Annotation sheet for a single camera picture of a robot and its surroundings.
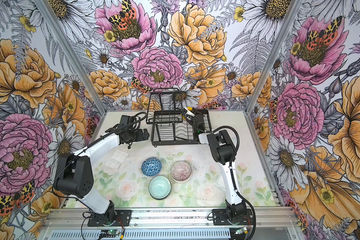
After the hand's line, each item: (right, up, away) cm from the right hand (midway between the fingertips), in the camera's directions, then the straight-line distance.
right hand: (194, 109), depth 106 cm
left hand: (-33, -20, -13) cm, 41 cm away
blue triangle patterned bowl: (-27, -36, -15) cm, 47 cm away
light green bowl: (-20, -44, -24) cm, 54 cm away
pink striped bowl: (-9, -37, -19) cm, 43 cm away
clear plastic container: (+13, -44, -20) cm, 50 cm away
